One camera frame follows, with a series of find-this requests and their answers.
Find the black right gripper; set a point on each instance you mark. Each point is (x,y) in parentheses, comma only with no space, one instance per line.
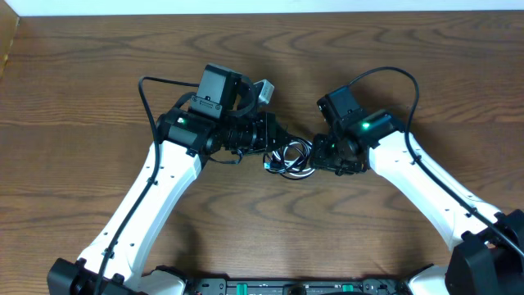
(319,161)

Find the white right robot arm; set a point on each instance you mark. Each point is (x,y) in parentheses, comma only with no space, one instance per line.
(486,244)

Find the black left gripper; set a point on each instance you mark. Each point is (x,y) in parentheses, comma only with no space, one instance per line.
(266,124)

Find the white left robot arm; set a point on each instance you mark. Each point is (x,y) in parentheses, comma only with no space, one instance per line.
(222,111)

